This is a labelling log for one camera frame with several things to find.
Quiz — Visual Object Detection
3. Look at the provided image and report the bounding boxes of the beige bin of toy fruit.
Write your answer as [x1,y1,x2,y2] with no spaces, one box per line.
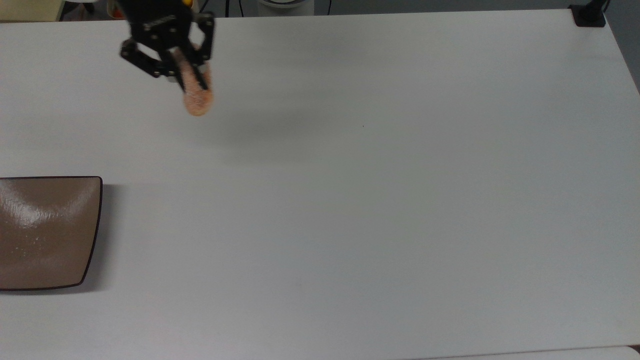
[106,0,200,20]

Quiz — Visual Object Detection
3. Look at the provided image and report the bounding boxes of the brown square ceramic plate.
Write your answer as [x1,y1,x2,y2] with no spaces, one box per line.
[0,176,104,292]

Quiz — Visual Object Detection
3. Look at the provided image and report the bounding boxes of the black table clamp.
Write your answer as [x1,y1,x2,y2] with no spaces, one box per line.
[569,0,612,28]

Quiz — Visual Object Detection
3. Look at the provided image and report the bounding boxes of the beige cardboard box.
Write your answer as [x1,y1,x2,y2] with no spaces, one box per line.
[0,0,64,22]

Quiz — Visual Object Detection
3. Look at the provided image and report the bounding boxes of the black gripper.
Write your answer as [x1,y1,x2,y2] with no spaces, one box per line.
[116,0,217,95]

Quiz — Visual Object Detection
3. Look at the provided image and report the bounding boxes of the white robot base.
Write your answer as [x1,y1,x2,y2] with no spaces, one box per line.
[256,0,315,17]

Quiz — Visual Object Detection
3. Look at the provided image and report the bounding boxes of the sugared orange bread roll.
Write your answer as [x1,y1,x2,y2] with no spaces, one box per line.
[178,42,215,117]

